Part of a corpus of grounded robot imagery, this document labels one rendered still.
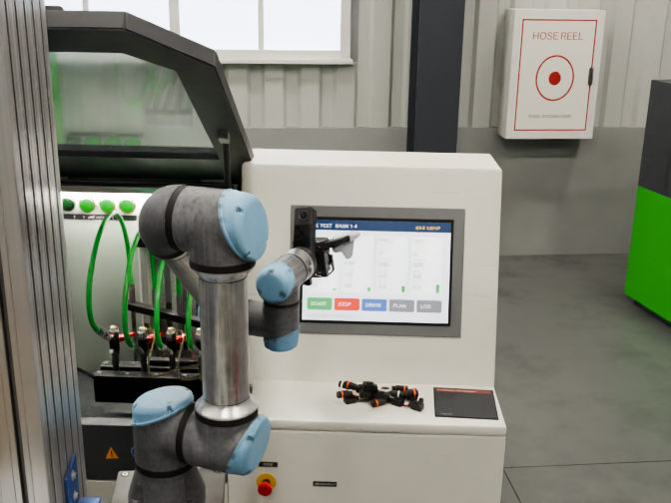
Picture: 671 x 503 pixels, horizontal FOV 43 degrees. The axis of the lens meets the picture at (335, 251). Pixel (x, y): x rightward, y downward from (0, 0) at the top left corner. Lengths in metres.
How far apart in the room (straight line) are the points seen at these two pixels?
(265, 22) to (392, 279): 4.04
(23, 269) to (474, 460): 1.35
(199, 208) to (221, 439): 0.43
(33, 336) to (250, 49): 5.02
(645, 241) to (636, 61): 1.63
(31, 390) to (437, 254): 1.31
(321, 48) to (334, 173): 3.92
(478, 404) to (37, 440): 1.28
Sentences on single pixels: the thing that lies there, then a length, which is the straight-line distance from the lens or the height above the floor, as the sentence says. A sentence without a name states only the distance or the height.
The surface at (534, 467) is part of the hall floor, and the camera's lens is 3.92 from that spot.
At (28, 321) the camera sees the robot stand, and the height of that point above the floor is 1.58.
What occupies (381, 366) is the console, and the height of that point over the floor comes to 1.02.
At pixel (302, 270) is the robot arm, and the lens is 1.76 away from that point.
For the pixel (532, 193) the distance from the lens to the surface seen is 6.61.
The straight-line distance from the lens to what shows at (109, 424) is 2.24.
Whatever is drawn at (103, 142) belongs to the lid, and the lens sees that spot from 2.35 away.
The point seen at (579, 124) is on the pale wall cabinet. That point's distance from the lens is 6.40.
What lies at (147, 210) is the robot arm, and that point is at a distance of 1.48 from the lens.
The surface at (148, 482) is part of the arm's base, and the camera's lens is 1.70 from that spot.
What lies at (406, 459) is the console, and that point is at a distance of 2.19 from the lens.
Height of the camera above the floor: 2.03
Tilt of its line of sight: 18 degrees down
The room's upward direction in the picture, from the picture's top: 1 degrees clockwise
